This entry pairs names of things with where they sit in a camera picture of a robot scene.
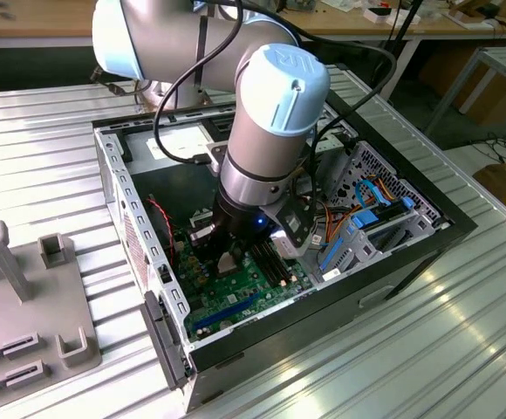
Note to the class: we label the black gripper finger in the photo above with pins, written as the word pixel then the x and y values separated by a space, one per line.
pixel 245 253
pixel 200 239

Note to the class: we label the silver square CPU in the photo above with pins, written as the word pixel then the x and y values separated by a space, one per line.
pixel 229 265

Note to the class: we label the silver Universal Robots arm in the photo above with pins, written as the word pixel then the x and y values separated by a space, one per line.
pixel 270 131

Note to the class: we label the black RAM slot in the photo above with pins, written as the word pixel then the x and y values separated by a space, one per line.
pixel 273 270
pixel 278 270
pixel 268 270
pixel 284 270

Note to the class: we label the green motherboard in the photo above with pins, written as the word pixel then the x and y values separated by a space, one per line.
pixel 235 297

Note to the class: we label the blue expansion slot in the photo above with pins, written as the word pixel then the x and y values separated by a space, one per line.
pixel 227 312

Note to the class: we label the grey power supply unit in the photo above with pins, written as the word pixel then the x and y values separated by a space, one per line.
pixel 161 183

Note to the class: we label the silver coin battery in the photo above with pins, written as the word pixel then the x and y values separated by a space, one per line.
pixel 226 324

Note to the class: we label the grey metal disk bay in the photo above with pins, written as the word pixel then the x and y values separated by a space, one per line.
pixel 353 255

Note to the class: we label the black plastic case latch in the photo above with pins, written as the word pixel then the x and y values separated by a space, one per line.
pixel 161 340

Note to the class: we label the black open PC case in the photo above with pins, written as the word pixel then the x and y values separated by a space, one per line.
pixel 323 331

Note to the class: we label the blue disk carrier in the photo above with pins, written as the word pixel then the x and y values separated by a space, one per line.
pixel 363 220

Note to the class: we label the grey metal drive cage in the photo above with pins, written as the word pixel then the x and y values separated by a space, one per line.
pixel 336 144

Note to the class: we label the grey plastic parts rack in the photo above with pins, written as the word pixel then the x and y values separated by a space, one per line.
pixel 26 314

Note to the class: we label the small white box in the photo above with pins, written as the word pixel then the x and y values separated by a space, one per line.
pixel 379 16

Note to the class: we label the black stand pole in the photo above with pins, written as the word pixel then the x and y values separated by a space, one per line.
pixel 403 30

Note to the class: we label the brown cardboard boxes under desk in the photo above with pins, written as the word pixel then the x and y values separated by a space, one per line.
pixel 497 96

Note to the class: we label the long wooden desk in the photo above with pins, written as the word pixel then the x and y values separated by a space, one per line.
pixel 453 29

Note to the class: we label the small black device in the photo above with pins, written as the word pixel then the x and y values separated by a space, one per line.
pixel 487 11

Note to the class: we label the perforated grey metal bracket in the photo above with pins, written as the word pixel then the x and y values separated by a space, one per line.
pixel 392 174

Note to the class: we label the white metal frame table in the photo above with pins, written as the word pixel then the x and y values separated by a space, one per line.
pixel 497 54

